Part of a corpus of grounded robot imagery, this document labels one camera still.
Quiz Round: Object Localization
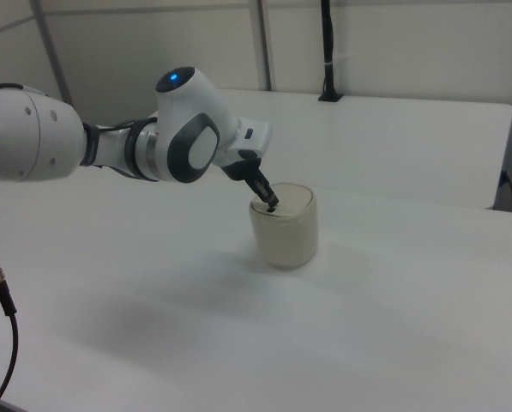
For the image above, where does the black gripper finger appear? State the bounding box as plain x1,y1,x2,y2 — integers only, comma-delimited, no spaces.
221,155,280,208

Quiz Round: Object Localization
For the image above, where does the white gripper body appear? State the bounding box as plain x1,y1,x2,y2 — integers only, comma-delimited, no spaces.
220,117,274,167

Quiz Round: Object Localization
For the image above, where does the cream trash bin body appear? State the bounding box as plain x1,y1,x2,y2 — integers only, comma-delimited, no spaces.
249,195,319,271

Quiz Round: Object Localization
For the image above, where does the grey metal partition post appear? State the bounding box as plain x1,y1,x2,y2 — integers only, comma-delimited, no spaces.
254,0,277,92
29,0,75,107

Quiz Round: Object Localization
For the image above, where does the black camera pole with clamp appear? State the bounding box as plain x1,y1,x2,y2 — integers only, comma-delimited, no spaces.
317,0,345,103

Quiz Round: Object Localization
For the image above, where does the black cable with metal connector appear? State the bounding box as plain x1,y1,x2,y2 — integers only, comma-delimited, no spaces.
0,233,21,408

